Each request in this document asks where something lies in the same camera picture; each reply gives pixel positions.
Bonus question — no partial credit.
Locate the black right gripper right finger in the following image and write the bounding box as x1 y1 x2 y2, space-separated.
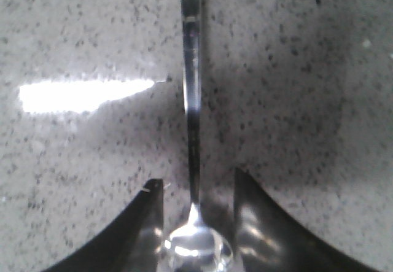
234 168 373 271

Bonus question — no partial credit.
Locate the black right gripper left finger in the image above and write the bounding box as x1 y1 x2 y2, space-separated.
45 179 163 271

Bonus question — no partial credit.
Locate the stainless steel spoon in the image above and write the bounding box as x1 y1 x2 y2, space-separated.
163 0 233 271

